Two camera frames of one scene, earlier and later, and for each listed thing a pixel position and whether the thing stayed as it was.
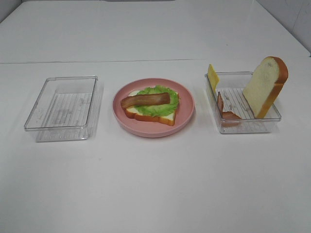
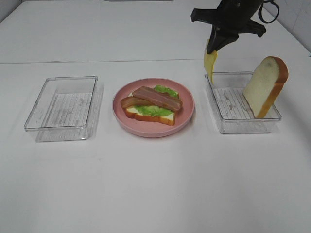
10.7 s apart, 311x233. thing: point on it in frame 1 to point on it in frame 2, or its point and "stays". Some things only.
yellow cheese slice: (213, 77) to (210, 60)
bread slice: (132, 112) stays
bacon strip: (159, 98) stays
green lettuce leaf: (160, 109) stays
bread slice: (265, 86) stays
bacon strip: (228, 118) to (172, 101)
